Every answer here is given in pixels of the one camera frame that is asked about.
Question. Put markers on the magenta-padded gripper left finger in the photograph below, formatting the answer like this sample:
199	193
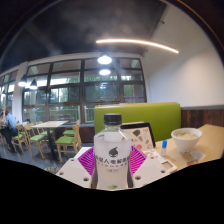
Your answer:
86	161

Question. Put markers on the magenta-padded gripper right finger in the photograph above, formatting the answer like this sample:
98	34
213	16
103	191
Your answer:
138	161

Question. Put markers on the clear plastic drink bottle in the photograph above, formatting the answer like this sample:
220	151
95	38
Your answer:
112	156

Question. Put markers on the black-framed tablet with pictures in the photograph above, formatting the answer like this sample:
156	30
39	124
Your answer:
141	136

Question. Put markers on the small blue-capped bottle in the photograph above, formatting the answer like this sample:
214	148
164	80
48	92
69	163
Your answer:
163	148

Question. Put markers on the small white device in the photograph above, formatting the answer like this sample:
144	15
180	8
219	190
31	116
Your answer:
167	165

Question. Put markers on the wooden chairs with green seats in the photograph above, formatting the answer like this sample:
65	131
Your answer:
65	140

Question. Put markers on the green upholstered bench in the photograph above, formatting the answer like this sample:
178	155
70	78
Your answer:
160	116

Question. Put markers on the wooden dining table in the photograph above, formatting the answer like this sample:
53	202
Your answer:
49	124

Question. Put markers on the white ceramic bowl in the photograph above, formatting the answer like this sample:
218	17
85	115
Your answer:
186	138

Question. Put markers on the paper slip with print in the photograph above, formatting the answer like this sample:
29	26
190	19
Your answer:
196	156

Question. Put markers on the person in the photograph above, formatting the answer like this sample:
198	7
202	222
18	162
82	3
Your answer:
10	125

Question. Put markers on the black pendant lamps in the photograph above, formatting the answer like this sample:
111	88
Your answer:
104	59

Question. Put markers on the long curved ceiling light strip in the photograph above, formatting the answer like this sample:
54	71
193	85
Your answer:
140	41

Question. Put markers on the dark-framed window wall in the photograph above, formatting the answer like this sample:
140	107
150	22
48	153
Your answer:
66	95

